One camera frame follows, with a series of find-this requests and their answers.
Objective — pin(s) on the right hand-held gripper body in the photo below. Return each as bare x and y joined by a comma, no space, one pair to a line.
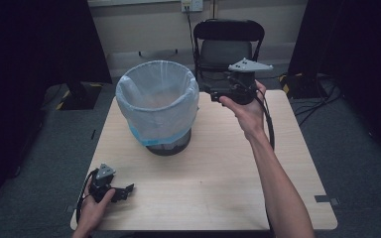
243,86

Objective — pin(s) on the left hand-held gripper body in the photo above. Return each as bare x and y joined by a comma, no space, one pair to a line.
103,185

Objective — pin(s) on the dark grey trash bin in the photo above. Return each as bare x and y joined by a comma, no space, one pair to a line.
168,148

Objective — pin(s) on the bin with blue liner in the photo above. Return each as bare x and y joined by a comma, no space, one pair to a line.
158,102

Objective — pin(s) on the person's left hand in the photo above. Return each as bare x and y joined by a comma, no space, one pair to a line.
94,208

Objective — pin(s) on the person's right hand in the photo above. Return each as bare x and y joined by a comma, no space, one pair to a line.
248,115

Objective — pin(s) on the grey tape strip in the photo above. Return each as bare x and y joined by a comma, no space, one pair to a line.
325,199
69,208

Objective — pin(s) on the black folding chair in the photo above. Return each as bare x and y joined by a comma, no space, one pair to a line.
226,36

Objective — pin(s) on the black yellow-striped stand base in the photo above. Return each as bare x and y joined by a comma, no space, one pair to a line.
79,97
299,86

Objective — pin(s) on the dark curtain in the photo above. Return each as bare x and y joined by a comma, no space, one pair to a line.
29,66
360,49

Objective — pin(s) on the white wall socket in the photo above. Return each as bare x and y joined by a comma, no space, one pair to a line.
191,5

